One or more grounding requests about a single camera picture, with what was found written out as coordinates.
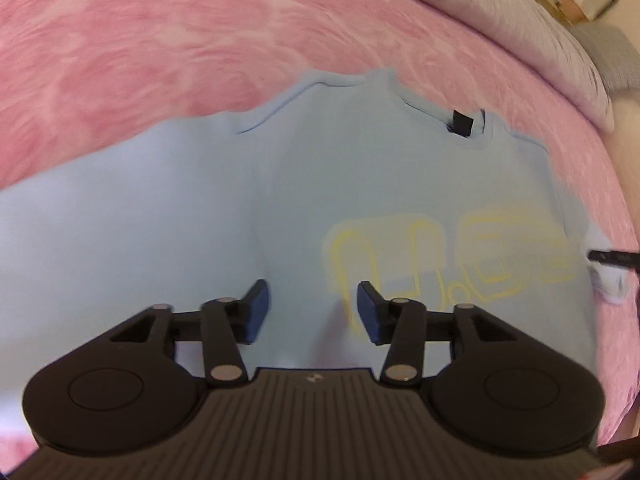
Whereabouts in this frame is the pink floral blanket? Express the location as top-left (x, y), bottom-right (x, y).
top-left (0, 0), bottom-right (640, 461)

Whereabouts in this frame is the grey checked pillow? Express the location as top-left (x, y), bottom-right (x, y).
top-left (570, 25), bottom-right (640, 92)

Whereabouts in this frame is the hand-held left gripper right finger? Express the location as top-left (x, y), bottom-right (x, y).
top-left (356, 281), bottom-right (523, 387)

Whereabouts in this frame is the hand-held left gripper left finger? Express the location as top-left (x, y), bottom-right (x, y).
top-left (109, 280), bottom-right (271, 387)

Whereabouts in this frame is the grey rolled quilt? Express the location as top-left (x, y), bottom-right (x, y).
top-left (325, 0), bottom-right (616, 133)

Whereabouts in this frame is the white headboard cushion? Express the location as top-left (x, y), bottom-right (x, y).
top-left (611, 87), bottom-right (640, 133)

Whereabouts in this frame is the light blue T-shirt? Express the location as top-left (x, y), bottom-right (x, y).
top-left (0, 69), bottom-right (626, 411)

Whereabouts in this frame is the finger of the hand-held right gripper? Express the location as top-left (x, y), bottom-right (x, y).
top-left (587, 248), bottom-right (640, 267)

